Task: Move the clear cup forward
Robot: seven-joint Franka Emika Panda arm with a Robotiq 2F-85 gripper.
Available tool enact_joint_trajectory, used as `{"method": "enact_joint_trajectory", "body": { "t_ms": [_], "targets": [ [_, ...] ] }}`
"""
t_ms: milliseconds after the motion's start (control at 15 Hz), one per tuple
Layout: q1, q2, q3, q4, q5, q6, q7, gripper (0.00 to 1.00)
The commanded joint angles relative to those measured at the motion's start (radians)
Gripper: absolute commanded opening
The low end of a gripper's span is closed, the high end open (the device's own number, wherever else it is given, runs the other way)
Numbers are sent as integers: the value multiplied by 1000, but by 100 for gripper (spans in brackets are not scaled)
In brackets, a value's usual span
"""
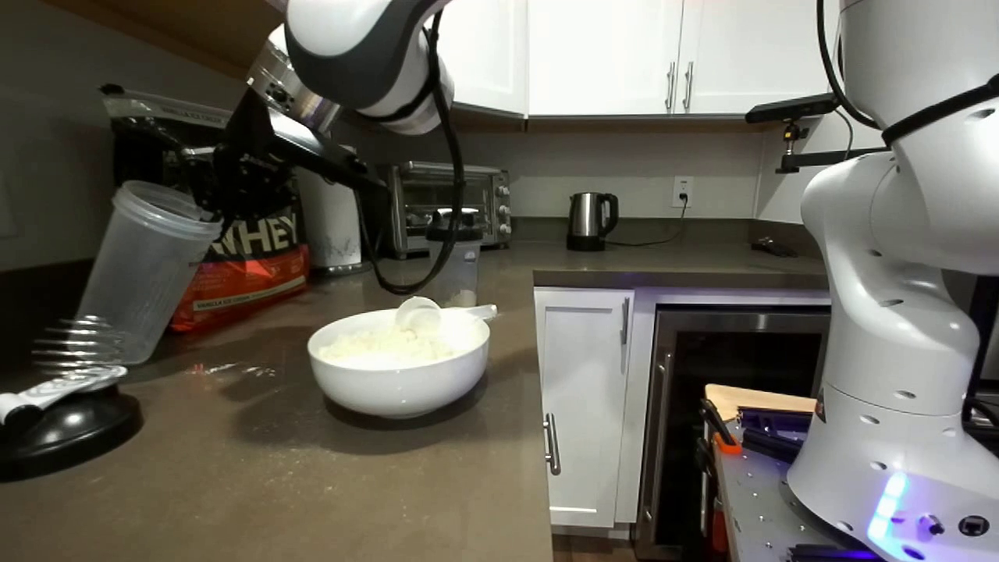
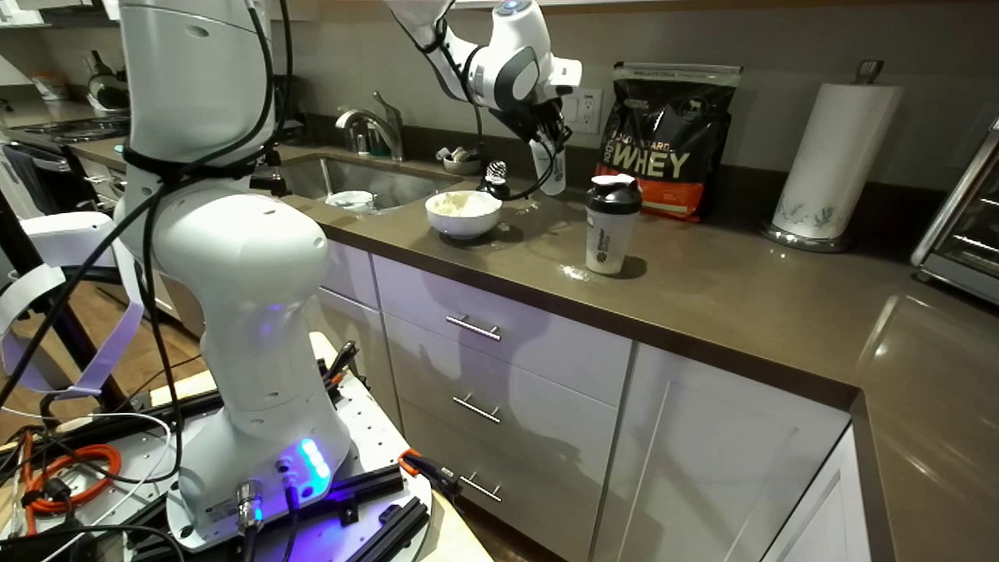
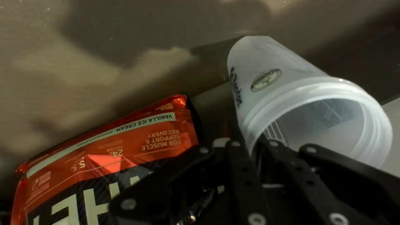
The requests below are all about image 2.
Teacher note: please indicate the white paper towel roll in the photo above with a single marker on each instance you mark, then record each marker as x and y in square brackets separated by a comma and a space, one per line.
[830, 158]

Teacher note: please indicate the black tripod leg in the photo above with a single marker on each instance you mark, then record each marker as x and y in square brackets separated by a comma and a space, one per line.
[57, 322]

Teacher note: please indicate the white wall outlet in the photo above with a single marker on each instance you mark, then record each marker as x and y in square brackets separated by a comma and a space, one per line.
[587, 110]

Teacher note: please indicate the white curved band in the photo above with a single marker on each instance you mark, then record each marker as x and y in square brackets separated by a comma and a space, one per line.
[62, 236]

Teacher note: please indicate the white kitchen cabinet unit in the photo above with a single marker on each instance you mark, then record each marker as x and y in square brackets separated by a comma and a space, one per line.
[541, 416]

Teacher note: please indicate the black orange whey protein bag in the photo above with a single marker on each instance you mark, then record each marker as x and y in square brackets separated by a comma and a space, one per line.
[665, 146]

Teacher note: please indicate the shaker bottle with black lid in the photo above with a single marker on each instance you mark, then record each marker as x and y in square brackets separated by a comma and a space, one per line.
[610, 230]

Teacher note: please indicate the white wide drawer front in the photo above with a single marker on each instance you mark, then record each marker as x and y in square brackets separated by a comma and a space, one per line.
[562, 438]
[550, 509]
[562, 353]

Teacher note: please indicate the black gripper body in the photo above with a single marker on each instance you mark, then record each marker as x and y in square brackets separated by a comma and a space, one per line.
[547, 121]

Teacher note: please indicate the white cabinet door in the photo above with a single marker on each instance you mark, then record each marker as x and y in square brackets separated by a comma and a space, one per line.
[719, 469]

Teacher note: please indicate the dark kettle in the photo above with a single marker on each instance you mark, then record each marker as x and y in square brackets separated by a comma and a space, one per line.
[108, 88]

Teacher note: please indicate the black countertop appliance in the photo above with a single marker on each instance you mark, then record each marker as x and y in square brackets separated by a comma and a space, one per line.
[292, 127]

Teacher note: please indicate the metal paper towel holder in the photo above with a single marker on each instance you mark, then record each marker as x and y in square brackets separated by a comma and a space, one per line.
[869, 70]

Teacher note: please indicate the stainless steel sink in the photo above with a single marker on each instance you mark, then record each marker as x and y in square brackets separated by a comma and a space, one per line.
[395, 181]

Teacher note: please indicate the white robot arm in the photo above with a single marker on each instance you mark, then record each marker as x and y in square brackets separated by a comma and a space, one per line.
[238, 269]

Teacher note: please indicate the white ceramic bowl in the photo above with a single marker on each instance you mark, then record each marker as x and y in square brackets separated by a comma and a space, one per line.
[463, 213]

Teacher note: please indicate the silver toaster oven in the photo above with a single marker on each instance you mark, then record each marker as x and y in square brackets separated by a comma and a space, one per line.
[969, 230]

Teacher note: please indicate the black bottle cap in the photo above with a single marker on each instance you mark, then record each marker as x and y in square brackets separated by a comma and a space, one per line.
[496, 191]

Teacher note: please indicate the small bowl in sink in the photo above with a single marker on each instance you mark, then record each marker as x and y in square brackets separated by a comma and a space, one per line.
[349, 201]

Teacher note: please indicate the black bar clamp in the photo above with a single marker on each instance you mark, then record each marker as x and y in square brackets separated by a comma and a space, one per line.
[386, 517]

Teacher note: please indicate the chrome kitchen faucet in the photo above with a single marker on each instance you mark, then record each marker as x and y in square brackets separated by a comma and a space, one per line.
[368, 128]

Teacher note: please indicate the white robot mounting table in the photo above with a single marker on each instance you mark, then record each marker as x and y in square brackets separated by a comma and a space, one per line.
[395, 438]

